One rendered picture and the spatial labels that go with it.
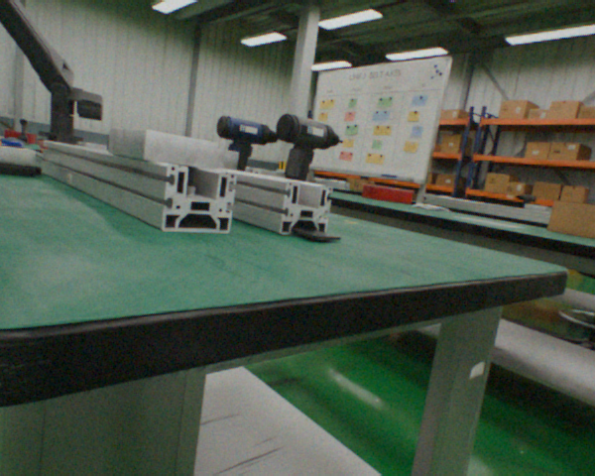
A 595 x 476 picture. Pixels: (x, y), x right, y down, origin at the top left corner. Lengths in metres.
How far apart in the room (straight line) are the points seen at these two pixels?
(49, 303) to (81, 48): 12.65
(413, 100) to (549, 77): 8.23
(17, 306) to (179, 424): 0.21
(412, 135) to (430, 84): 0.41
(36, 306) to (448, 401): 0.71
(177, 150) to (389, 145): 3.44
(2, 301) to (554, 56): 12.02
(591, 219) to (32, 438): 2.30
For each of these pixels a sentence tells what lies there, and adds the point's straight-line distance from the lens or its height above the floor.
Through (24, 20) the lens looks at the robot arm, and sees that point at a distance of 1.28.
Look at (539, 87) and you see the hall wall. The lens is 12.05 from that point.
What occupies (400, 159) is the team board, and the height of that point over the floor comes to 1.13.
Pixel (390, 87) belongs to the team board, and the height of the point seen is 1.74.
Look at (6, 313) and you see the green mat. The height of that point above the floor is 0.78.
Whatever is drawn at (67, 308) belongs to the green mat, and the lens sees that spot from 0.29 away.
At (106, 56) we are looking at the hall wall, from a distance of 13.04.
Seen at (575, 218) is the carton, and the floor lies 0.86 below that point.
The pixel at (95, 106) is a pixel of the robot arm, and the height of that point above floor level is 0.98.
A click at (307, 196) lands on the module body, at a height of 0.84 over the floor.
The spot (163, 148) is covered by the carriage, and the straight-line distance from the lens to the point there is 0.64.
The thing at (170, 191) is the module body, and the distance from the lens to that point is 0.57.
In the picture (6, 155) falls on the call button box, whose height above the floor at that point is 0.82.
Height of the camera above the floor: 0.88
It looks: 9 degrees down
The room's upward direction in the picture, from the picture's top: 8 degrees clockwise
